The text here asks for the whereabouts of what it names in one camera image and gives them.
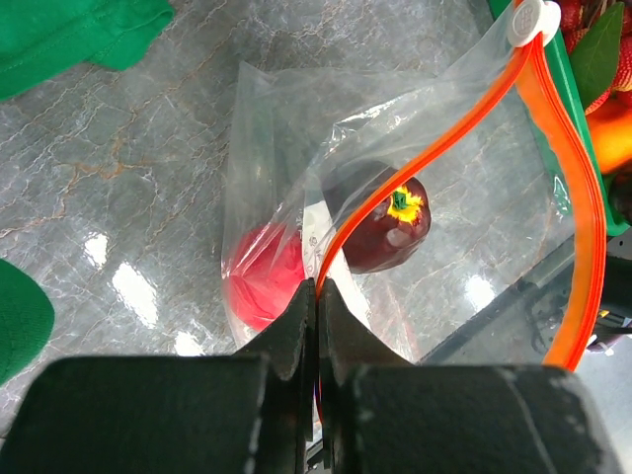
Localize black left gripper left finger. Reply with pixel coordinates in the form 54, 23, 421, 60
1, 280, 315, 473

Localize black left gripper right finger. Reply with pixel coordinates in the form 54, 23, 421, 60
317, 280, 620, 473

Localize red apple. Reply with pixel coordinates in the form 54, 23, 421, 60
224, 224, 305, 331

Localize dark purple mangosteen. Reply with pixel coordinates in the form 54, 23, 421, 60
322, 160, 432, 275

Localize clear zip top bag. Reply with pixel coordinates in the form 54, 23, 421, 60
221, 1, 606, 369

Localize orange fruit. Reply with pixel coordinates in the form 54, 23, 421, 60
587, 99, 631, 175

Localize green fruit tray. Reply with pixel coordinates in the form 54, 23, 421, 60
486, 0, 632, 238

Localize green t-shirt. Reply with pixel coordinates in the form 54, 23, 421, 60
0, 0, 177, 389

